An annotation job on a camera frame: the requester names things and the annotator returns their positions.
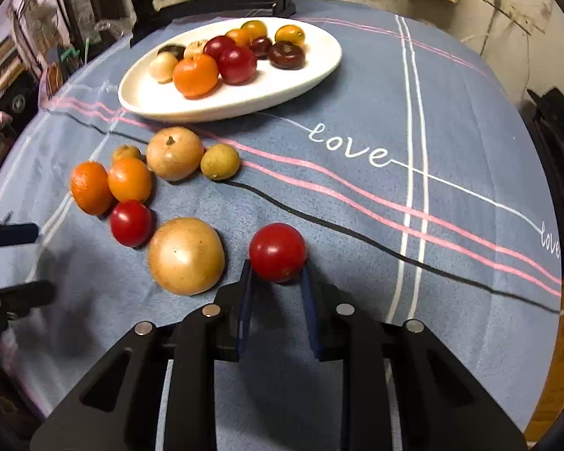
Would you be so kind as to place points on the large tan round fruit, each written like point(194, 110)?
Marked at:
point(186, 256)

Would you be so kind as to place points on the pale cream round fruit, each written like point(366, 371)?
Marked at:
point(163, 66)

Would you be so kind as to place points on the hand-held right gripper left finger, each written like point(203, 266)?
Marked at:
point(244, 310)

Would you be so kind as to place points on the yellow green cherry tomato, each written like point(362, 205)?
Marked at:
point(255, 28)

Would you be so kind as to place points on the black hat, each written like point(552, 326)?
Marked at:
point(552, 103)

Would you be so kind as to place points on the small crimson plum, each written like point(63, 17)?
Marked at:
point(216, 46)

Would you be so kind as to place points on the red cherry tomato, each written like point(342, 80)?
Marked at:
point(278, 252)
point(130, 222)

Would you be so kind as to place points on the blue plaid tablecloth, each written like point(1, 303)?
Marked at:
point(451, 150)

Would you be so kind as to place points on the small olive green fruit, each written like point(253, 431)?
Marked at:
point(220, 161)
point(127, 152)

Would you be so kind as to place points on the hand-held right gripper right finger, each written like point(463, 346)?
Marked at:
point(310, 314)

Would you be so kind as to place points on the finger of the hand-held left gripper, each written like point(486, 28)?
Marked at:
point(14, 235)
point(28, 293)

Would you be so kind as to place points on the white oval plate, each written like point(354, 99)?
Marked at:
point(272, 89)

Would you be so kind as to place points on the orange mandarin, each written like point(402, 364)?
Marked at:
point(90, 187)
point(196, 75)

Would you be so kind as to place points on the small orange yellow fruit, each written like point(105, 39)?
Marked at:
point(290, 35)

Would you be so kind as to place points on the small tan round fruit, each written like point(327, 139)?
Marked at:
point(195, 48)

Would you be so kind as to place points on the tan round fruit with stem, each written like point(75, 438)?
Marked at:
point(174, 153)

